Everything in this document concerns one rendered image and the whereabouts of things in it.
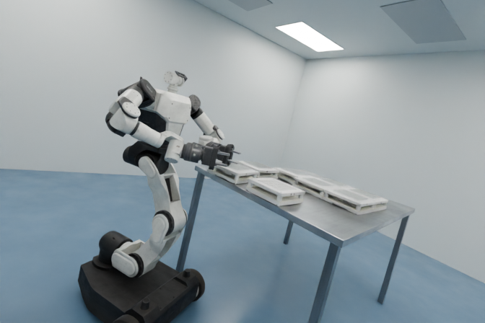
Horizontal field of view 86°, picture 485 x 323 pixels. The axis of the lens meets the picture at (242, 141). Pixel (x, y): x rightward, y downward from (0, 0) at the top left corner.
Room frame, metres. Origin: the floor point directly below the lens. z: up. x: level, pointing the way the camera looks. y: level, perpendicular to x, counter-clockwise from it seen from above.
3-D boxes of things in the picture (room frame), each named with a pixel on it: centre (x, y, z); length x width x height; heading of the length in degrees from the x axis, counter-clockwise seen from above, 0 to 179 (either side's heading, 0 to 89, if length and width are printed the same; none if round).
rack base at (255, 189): (1.48, -0.25, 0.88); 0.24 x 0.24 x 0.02; 47
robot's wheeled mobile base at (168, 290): (1.50, 0.44, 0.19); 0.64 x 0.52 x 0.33; 66
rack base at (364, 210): (1.67, -0.77, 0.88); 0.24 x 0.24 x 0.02; 44
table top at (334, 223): (1.97, -0.63, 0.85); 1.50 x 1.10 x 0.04; 137
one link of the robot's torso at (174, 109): (1.53, 0.52, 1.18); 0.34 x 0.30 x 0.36; 156
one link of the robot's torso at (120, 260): (1.51, 0.47, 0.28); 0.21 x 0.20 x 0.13; 66
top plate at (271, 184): (1.48, -0.25, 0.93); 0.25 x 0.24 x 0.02; 47
